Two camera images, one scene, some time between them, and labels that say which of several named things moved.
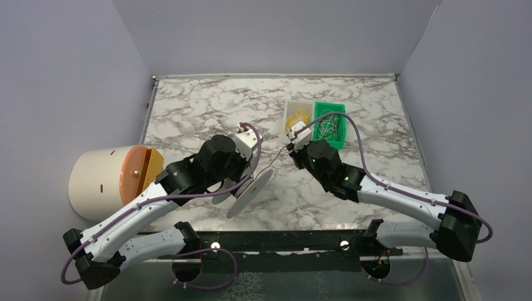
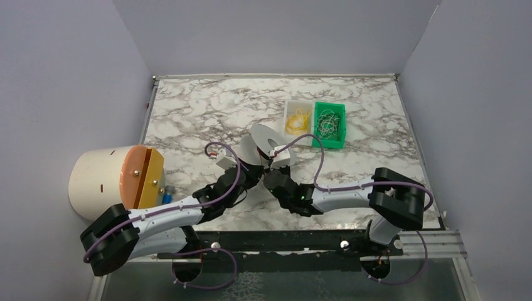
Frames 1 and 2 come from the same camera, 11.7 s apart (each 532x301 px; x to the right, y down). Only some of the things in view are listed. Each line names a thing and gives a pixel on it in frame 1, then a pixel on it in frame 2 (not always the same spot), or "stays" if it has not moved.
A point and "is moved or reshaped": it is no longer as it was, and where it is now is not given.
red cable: (265, 167) is moved or reshaped
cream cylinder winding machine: (101, 181) stays
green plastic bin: (332, 129) stays
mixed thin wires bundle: (327, 127) stays
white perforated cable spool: (243, 194) is moved or reshaped
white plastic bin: (296, 110) stays
